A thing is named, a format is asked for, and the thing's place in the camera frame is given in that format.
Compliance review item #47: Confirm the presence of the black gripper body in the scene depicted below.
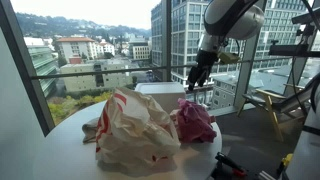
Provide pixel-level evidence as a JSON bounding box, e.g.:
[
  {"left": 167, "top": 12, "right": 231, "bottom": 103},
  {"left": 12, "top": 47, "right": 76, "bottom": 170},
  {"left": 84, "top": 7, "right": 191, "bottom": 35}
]
[{"left": 194, "top": 49, "right": 220, "bottom": 73}]

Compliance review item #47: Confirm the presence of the beige cloth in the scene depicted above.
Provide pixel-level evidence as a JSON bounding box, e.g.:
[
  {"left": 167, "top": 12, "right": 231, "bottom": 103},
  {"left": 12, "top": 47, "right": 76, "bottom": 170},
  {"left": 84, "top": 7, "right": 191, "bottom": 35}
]
[{"left": 169, "top": 109, "right": 180, "bottom": 125}]

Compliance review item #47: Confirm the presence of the pink shirt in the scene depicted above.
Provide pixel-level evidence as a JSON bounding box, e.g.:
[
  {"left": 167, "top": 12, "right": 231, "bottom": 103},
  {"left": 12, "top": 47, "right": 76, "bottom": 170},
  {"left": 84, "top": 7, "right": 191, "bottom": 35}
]
[{"left": 175, "top": 97, "right": 218, "bottom": 144}]

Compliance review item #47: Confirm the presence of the white red plastic bag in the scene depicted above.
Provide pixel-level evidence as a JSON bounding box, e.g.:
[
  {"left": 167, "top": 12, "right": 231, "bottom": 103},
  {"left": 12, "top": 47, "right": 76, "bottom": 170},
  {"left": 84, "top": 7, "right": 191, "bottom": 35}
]
[{"left": 95, "top": 87, "right": 182, "bottom": 176}]

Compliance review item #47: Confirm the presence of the white storage box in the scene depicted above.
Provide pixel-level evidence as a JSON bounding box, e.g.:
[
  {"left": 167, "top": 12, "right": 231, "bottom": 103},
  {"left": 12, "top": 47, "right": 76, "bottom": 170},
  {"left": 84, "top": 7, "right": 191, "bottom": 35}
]
[{"left": 134, "top": 81, "right": 187, "bottom": 114}]

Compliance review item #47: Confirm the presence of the wooden folding chair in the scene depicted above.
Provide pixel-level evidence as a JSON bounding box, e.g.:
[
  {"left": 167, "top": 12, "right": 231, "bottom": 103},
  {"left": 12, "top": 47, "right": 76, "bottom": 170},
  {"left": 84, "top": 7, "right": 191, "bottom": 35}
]
[{"left": 236, "top": 83, "right": 309, "bottom": 143}]

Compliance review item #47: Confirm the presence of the black red clamp tool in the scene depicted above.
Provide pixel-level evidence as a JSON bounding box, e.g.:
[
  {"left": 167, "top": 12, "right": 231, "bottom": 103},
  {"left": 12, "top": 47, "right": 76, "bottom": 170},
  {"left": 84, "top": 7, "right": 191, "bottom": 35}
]
[{"left": 213, "top": 151, "right": 250, "bottom": 179}]

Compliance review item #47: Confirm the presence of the grey cloth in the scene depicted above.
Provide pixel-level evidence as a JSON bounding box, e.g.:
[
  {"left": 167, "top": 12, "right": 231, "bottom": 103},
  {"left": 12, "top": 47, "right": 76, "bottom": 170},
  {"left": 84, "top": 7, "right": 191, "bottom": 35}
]
[{"left": 81, "top": 116, "right": 101, "bottom": 144}]

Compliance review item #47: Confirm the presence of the yellow black tool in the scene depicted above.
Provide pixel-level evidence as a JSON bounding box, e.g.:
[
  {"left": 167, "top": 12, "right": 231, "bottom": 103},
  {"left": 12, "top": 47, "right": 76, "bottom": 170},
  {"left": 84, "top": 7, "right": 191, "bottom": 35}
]
[{"left": 275, "top": 153, "right": 294, "bottom": 176}]

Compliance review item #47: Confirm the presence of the gold green wrist camera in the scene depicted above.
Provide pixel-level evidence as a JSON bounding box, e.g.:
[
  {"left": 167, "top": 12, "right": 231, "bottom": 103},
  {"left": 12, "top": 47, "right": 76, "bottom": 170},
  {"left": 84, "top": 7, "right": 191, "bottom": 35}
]
[{"left": 217, "top": 51, "right": 241, "bottom": 65}]

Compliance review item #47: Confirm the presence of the black camera stand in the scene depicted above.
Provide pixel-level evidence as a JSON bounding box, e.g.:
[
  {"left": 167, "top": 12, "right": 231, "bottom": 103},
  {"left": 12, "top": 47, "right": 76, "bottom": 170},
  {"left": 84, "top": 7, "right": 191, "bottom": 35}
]
[{"left": 268, "top": 6, "right": 320, "bottom": 118}]

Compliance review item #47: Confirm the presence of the metal window rail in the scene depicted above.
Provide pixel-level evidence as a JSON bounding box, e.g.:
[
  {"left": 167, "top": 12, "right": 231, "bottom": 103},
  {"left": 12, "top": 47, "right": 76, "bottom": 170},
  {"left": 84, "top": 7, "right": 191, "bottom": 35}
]
[{"left": 30, "top": 55, "right": 320, "bottom": 81}]

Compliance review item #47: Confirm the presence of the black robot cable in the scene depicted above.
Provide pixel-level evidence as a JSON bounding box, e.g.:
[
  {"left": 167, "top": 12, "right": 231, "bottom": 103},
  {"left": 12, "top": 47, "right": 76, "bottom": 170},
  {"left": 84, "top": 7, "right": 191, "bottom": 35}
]
[{"left": 301, "top": 0, "right": 320, "bottom": 32}]

